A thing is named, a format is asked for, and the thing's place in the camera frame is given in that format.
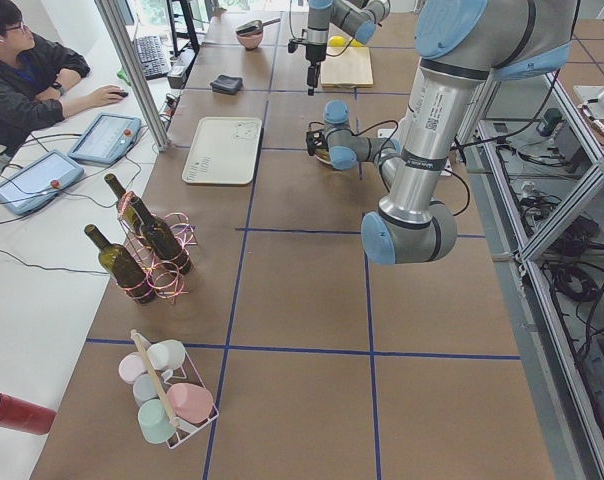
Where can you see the white round plate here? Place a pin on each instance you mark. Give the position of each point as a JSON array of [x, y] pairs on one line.
[[324, 161]]

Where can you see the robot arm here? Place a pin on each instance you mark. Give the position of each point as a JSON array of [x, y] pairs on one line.
[[460, 44], [357, 19]]

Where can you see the white wire cup rack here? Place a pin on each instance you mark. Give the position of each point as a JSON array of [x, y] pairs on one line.
[[163, 380]]

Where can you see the wooden cutting board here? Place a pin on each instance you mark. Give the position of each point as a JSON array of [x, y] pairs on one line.
[[350, 67]]

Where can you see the seated person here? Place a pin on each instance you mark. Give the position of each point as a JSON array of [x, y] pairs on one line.
[[35, 77]]

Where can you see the white bear serving tray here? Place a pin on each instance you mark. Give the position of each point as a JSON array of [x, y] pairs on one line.
[[224, 151]]

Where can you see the aluminium frame post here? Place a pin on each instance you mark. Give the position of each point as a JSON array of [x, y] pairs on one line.
[[116, 29]]

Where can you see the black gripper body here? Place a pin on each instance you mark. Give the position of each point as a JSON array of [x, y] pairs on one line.
[[313, 52], [320, 148]]

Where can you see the dark green wine bottle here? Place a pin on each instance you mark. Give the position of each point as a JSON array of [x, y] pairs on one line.
[[161, 238]]

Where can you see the salmon pink cup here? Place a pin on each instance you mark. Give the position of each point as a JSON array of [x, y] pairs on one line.
[[191, 402]]

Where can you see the copper wire bottle rack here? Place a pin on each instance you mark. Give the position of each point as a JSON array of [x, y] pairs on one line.
[[163, 276]]

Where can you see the red cylinder bottle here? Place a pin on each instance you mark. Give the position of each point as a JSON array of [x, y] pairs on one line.
[[20, 415]]

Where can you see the folded grey cloth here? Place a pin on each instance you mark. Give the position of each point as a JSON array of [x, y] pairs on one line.
[[225, 84]]

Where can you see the black keyboard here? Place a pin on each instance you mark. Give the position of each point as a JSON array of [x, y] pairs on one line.
[[151, 55]]

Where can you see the metal scoop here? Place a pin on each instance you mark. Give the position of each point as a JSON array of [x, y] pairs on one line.
[[252, 25]]

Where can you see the pink bowl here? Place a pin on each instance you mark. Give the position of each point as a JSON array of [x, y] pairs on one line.
[[249, 38]]

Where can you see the light pink cup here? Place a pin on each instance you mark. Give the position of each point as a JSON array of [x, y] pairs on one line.
[[131, 367]]

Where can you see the grey cup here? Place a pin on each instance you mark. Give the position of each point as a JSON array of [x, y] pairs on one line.
[[143, 389]]

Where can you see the mint green cup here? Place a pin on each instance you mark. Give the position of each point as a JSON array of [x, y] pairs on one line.
[[154, 423]]

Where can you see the blue teach pendant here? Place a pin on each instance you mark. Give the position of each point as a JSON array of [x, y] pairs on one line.
[[34, 186], [107, 139]]

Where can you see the white cup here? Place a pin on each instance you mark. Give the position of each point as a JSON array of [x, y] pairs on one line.
[[167, 354]]

